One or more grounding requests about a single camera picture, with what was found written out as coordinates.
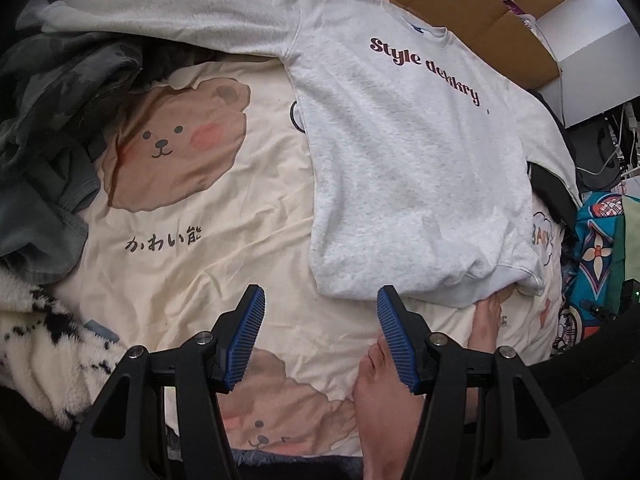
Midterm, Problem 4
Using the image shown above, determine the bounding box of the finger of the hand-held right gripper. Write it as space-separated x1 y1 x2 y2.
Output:
580 299 621 322

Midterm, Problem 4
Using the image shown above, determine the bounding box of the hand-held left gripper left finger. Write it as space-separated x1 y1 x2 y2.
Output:
60 284 266 480

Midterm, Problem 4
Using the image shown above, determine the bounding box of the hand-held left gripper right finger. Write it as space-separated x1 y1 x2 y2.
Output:
376 285 583 480

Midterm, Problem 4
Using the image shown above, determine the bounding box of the white sweatshirt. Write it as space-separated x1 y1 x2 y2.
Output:
40 0 583 306

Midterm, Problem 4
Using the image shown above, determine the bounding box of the green cloth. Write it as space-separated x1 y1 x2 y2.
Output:
612 195 640 311

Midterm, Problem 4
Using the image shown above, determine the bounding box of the bear print bed sheet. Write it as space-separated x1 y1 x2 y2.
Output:
50 0 567 461

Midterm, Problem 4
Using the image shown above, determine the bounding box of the black cloth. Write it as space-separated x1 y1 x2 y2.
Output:
525 89 583 227

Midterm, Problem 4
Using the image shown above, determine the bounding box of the blue fuzzy mat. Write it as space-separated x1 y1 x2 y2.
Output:
165 430 367 480

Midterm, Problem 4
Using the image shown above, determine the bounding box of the spotted fluffy white blanket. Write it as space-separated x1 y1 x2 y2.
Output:
0 265 132 432

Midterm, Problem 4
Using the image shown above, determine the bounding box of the white cabinet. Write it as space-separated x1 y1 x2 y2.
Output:
536 7 640 127

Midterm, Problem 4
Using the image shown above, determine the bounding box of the grey camouflage garment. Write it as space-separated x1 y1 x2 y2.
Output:
0 0 147 286

